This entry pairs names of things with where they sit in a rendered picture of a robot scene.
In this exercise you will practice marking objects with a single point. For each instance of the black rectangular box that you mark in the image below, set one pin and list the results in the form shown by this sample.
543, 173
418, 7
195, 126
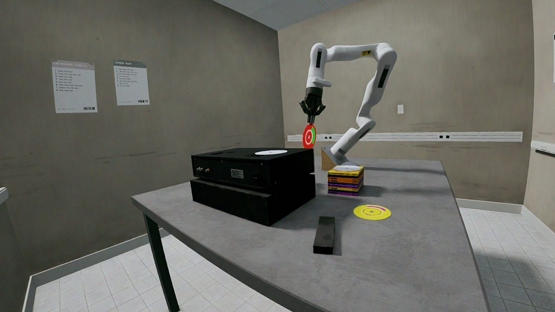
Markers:
256, 205

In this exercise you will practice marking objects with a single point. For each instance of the black rectangular block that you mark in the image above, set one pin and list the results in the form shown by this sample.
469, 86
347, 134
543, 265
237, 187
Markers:
323, 243

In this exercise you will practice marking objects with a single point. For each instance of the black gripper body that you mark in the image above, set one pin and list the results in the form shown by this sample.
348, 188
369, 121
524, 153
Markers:
315, 94

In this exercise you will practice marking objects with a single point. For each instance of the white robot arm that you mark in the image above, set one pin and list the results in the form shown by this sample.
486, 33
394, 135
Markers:
385, 56

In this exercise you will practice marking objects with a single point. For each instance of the red cd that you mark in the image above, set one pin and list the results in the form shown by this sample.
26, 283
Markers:
309, 131

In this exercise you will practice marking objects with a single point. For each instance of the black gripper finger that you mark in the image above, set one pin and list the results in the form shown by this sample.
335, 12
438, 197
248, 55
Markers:
317, 112
308, 111

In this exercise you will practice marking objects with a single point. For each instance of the white disc with centre hole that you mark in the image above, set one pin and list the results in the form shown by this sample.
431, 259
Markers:
271, 152
347, 168

